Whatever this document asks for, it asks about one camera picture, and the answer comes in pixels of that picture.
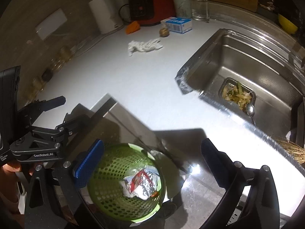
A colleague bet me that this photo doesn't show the brown walnut ball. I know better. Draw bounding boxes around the brown walnut ball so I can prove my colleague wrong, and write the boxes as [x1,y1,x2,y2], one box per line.
[159,27,170,38]

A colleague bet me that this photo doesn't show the yellow bowl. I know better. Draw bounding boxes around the yellow bowl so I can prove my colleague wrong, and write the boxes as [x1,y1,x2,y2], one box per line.
[278,14,298,35]

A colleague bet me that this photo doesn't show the clear glass jar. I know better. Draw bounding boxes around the clear glass jar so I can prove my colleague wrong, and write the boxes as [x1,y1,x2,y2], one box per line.
[191,0,209,23]

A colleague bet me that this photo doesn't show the metal spoon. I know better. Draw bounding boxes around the metal spoon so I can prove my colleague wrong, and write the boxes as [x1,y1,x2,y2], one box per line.
[246,103,256,125]

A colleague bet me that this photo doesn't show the red black kitchen appliance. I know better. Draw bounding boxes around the red black kitchen appliance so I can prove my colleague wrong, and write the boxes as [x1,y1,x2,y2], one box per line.
[128,0,176,26]

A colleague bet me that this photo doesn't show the white wall socket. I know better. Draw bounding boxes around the white wall socket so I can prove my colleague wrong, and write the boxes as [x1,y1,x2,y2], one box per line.
[36,8,67,40]

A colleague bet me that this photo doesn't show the green perforated trash basket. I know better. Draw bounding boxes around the green perforated trash basket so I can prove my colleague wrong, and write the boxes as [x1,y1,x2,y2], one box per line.
[87,143,166,223]

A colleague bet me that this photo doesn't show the small amber glass jar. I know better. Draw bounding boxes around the small amber glass jar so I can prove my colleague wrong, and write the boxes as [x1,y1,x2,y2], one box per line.
[50,57,65,72]

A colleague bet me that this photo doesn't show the sink strainer with food scraps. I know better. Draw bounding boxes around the sink strainer with food scraps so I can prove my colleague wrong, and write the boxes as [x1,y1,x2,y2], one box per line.
[219,77,256,112]

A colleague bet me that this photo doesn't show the white tissue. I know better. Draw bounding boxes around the white tissue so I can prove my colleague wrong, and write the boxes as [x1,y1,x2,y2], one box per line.
[128,38,164,56]

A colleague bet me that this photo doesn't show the white patterned cup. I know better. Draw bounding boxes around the white patterned cup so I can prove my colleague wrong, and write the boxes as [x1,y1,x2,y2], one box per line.
[173,0,192,19]

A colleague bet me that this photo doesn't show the stainless steel sink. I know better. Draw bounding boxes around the stainless steel sink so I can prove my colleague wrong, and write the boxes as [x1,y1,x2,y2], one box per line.
[175,29,304,146]

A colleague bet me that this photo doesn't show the blue white carton box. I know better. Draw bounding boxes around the blue white carton box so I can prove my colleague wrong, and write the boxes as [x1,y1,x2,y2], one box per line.
[161,17,193,34]

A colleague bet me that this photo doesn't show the black appliance power cable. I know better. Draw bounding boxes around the black appliance power cable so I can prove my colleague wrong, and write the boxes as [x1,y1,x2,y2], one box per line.
[118,3,130,22]

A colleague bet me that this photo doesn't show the dark round jar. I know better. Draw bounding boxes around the dark round jar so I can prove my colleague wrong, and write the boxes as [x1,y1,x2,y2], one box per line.
[41,68,53,82]

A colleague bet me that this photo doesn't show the silver foil blister pack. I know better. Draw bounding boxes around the silver foil blister pack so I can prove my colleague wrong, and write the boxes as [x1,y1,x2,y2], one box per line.
[119,166,161,201]

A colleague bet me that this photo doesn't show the white paper towel roll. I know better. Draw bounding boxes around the white paper towel roll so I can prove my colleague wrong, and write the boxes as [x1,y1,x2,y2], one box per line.
[88,0,123,34]

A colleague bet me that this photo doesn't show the person's left hand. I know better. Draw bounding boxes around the person's left hand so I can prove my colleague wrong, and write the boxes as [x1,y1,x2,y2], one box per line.
[1,160,22,214]

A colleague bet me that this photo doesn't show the red snack packet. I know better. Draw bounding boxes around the red snack packet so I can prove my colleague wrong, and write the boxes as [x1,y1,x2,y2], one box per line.
[130,169,153,192]

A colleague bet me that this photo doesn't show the orange ridged sponge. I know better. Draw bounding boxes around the orange ridged sponge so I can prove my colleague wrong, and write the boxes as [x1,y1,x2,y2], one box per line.
[125,21,141,35]

